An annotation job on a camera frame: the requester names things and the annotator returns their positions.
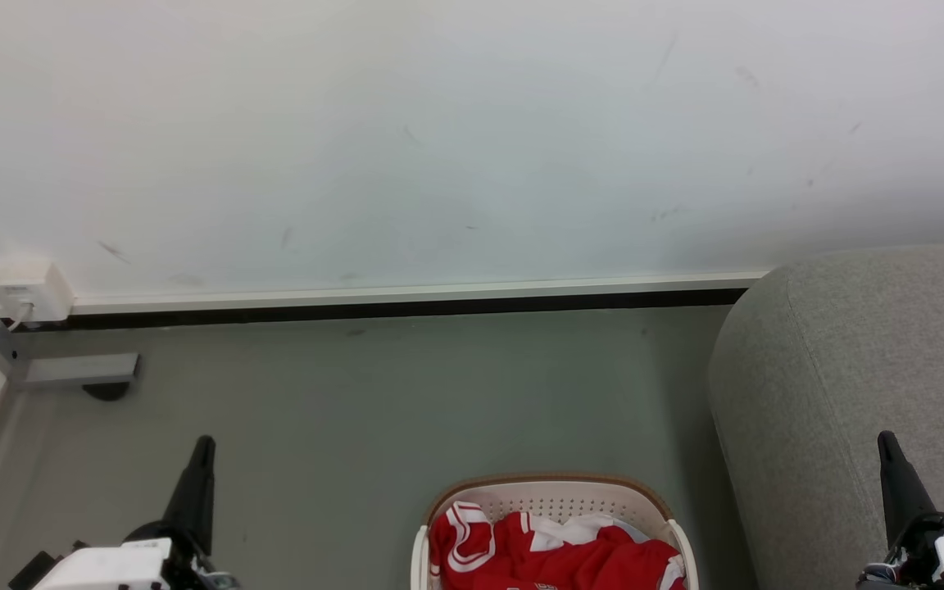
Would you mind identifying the red and white jersey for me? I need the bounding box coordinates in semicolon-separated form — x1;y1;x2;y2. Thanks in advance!
429;501;688;590

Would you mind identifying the white wall socket box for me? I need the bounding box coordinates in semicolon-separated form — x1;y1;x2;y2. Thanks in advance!
0;258;74;324

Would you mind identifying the grey fabric sofa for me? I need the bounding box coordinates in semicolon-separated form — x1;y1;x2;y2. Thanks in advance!
707;243;944;590

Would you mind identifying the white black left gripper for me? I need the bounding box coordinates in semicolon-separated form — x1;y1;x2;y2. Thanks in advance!
9;436;240;590

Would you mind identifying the grey metal furniture leg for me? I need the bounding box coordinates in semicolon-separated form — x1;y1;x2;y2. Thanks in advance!
0;258;142;525

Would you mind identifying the white and black baseboard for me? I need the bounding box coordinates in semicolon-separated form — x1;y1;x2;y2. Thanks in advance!
3;269;773;333

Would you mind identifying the white basket with brown rim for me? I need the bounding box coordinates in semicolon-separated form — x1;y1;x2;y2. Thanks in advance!
411;474;700;590

